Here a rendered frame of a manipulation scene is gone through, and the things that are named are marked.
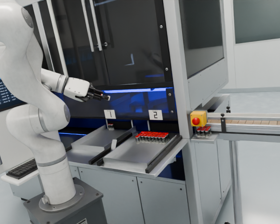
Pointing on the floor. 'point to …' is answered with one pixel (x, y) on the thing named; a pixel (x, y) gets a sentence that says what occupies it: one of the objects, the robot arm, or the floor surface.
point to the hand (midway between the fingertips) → (98, 94)
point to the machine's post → (183, 106)
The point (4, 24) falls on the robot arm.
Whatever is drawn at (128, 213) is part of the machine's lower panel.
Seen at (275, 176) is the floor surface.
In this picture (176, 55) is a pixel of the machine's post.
